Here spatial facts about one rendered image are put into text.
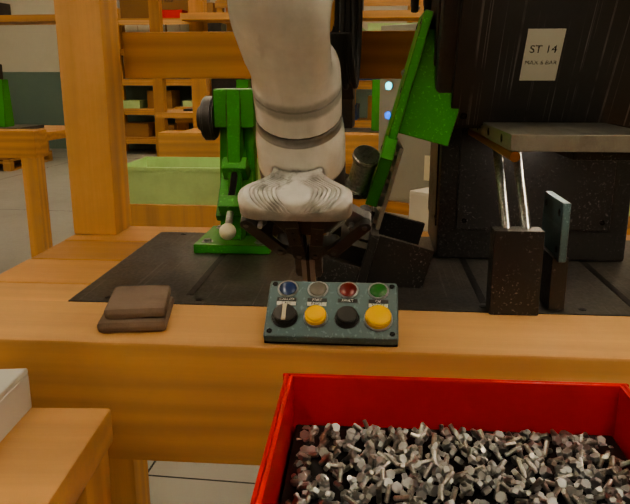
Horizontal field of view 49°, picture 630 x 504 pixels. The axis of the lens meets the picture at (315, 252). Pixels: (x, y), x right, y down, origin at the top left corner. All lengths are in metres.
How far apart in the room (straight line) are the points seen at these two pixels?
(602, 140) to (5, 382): 0.66
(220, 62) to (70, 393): 0.79
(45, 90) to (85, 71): 11.09
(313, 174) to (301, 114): 0.06
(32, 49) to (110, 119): 11.19
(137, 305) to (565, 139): 0.51
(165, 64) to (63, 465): 0.95
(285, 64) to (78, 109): 0.97
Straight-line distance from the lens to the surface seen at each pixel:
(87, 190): 1.44
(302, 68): 0.50
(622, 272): 1.15
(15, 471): 0.70
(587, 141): 0.80
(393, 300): 0.79
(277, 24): 0.46
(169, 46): 1.46
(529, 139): 0.78
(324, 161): 0.56
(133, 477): 1.65
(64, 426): 0.75
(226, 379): 0.79
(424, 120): 0.95
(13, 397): 0.76
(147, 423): 0.84
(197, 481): 2.23
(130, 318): 0.84
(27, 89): 12.66
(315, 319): 0.76
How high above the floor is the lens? 1.19
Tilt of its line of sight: 14 degrees down
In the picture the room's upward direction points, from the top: straight up
